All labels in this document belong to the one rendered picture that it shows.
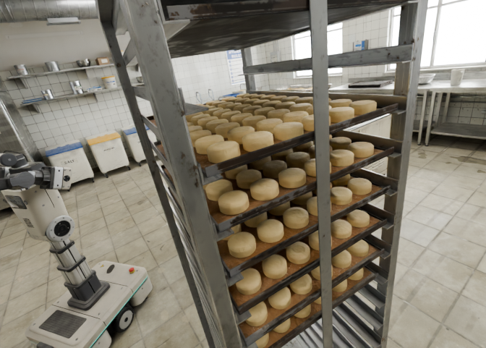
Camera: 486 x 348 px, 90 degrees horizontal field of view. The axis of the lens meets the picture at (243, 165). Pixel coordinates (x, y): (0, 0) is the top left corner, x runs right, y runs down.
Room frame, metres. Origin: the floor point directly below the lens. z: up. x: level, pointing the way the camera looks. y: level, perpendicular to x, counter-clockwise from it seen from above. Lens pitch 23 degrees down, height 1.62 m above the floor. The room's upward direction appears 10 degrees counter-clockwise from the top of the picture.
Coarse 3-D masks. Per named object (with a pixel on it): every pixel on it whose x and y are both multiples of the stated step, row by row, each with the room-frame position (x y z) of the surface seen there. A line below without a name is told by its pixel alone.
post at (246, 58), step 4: (248, 48) 1.01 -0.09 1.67; (244, 52) 1.01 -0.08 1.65; (248, 52) 1.01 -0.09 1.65; (244, 56) 1.01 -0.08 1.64; (248, 56) 1.01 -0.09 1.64; (244, 60) 1.01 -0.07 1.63; (248, 60) 1.01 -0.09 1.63; (244, 64) 1.02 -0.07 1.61; (248, 64) 1.01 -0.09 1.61; (252, 64) 1.02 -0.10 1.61; (244, 76) 1.03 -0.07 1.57; (248, 76) 1.01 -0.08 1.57; (252, 76) 1.01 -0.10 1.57; (248, 80) 1.01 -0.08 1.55; (252, 80) 1.01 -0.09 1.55; (248, 84) 1.01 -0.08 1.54; (252, 84) 1.01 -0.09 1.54; (248, 88) 1.01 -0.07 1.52; (252, 88) 1.01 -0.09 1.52
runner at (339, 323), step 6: (336, 318) 0.60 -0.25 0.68; (342, 318) 0.58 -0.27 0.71; (336, 324) 0.58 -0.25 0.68; (342, 324) 0.58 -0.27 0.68; (348, 324) 0.56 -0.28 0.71; (342, 330) 0.56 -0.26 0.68; (348, 330) 0.56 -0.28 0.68; (348, 336) 0.54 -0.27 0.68; (354, 336) 0.53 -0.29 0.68; (360, 336) 0.51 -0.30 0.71; (354, 342) 0.51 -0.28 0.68; (360, 342) 0.51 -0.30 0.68; (366, 342) 0.49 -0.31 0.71
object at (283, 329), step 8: (360, 272) 0.47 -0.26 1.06; (368, 272) 0.48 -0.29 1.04; (344, 280) 0.45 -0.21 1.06; (352, 280) 0.46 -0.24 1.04; (360, 280) 0.46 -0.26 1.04; (336, 288) 0.44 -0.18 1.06; (344, 288) 0.44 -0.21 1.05; (336, 296) 0.43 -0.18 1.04; (312, 304) 0.42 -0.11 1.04; (320, 304) 0.41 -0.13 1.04; (304, 312) 0.39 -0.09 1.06; (312, 312) 0.40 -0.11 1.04; (288, 320) 0.37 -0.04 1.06; (296, 320) 0.38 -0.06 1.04; (304, 320) 0.38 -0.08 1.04; (280, 328) 0.36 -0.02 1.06; (288, 328) 0.36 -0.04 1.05; (264, 336) 0.35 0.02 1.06; (272, 336) 0.36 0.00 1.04; (280, 336) 0.35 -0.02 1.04; (264, 344) 0.34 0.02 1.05
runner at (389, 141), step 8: (336, 136) 0.60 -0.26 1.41; (344, 136) 0.58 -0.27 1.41; (352, 136) 0.56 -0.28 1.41; (360, 136) 0.54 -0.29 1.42; (368, 136) 0.52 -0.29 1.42; (376, 136) 0.50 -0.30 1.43; (376, 144) 0.50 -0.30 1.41; (384, 144) 0.48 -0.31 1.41; (392, 144) 0.47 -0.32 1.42; (400, 144) 0.45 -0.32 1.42; (400, 152) 0.45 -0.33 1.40
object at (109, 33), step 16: (112, 32) 0.83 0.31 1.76; (112, 48) 0.82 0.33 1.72; (128, 80) 0.83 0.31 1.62; (128, 96) 0.82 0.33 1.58; (144, 128) 0.83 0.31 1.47; (144, 144) 0.82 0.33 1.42; (160, 176) 0.83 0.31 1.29; (160, 192) 0.82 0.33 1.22; (176, 240) 0.82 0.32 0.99; (192, 288) 0.82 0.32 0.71; (208, 336) 0.82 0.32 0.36
